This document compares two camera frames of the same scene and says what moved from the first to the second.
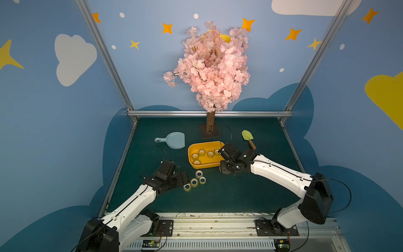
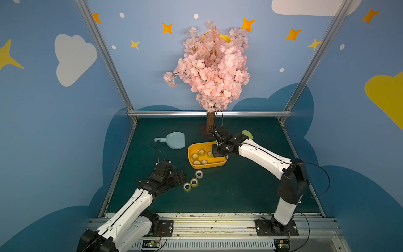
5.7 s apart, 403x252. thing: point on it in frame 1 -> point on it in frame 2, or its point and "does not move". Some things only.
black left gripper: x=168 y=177 does not move
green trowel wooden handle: x=248 y=136 does not move
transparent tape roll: x=201 y=152 does not move
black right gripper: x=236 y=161 -> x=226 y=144
